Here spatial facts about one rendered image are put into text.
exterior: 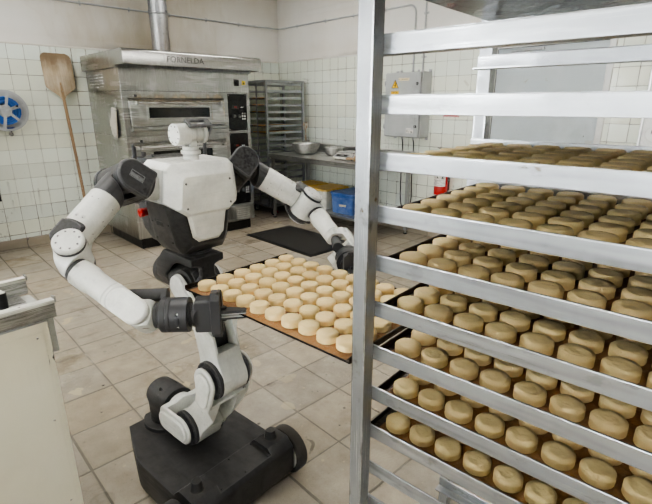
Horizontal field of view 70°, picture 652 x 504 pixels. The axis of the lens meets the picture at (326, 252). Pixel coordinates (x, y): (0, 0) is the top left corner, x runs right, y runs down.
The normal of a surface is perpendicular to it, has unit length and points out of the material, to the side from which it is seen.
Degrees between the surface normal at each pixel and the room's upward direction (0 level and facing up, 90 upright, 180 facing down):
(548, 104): 90
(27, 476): 90
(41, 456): 90
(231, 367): 66
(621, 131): 90
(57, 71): 80
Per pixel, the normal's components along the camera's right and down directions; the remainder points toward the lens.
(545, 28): -0.66, 0.23
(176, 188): 0.07, 0.23
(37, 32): 0.69, 0.22
